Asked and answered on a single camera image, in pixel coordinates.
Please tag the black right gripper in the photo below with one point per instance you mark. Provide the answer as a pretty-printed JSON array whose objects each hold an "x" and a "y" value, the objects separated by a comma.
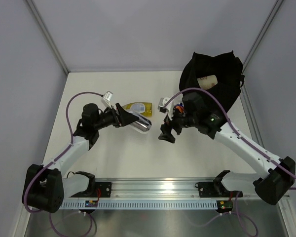
[{"x": 166, "y": 129}]

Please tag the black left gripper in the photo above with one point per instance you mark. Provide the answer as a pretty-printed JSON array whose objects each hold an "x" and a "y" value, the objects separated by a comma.
[{"x": 125, "y": 117}]

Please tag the small clear silver bottle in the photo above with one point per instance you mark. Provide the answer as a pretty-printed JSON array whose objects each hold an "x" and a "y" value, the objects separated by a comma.
[{"x": 142, "y": 125}]

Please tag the yellow dish soap bottle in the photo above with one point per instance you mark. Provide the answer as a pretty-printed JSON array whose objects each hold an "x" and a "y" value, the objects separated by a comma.
[{"x": 143, "y": 108}]

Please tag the cream lotion pump bottle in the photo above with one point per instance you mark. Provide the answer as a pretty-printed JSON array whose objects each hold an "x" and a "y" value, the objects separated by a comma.
[{"x": 207, "y": 82}]

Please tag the black canvas bag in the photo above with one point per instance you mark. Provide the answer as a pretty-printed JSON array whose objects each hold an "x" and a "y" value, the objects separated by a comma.
[{"x": 226, "y": 67}]

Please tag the orange blue cologne bottle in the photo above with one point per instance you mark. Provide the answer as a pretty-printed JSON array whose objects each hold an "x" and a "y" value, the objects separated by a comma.
[{"x": 179, "y": 107}]

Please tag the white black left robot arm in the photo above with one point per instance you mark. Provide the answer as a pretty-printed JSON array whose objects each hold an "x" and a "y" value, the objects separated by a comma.
[{"x": 46, "y": 186}]

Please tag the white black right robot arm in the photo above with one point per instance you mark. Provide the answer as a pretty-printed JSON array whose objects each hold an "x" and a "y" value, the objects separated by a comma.
[{"x": 272, "y": 177}]

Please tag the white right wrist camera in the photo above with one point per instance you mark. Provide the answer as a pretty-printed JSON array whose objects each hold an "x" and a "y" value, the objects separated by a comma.
[{"x": 165, "y": 104}]

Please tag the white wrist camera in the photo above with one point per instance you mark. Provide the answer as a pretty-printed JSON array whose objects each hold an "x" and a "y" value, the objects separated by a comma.
[
  {"x": 165, "y": 104},
  {"x": 106, "y": 99}
]

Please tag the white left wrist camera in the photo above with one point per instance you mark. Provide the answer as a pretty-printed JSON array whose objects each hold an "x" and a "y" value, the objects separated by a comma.
[{"x": 106, "y": 99}]

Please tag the aluminium mounting rail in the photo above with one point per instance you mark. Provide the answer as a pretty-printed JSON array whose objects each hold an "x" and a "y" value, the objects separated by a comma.
[{"x": 156, "y": 188}]

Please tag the white slotted cable duct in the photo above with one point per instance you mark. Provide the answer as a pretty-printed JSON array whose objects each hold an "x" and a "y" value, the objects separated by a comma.
[{"x": 139, "y": 205}]

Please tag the left aluminium frame post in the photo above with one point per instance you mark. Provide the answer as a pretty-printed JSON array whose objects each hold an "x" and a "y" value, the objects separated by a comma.
[{"x": 33, "y": 9}]

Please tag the aluminium frame post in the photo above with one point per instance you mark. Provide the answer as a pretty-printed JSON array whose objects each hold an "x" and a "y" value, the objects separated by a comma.
[
  {"x": 266, "y": 25},
  {"x": 33, "y": 9}
]

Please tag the right aluminium frame post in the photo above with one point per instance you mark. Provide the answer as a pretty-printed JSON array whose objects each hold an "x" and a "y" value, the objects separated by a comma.
[{"x": 266, "y": 25}]

